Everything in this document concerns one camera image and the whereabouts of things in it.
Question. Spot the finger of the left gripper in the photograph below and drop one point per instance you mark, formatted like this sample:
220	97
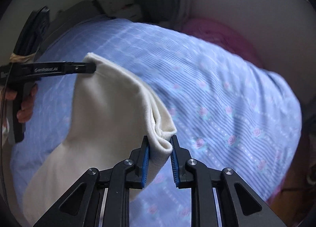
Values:
79	68

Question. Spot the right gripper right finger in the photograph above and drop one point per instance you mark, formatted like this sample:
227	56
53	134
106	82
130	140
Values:
218	197

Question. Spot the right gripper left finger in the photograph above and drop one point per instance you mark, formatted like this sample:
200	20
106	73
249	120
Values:
101	198

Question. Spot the cream white pants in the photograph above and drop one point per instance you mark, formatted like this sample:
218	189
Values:
112	110

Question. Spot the person's left hand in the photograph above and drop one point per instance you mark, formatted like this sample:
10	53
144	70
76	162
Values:
27	105

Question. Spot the blue floral bed cover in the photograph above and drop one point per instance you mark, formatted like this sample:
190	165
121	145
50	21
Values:
227	112

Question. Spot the pink bed sheet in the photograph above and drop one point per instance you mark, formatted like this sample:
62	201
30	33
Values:
217	33

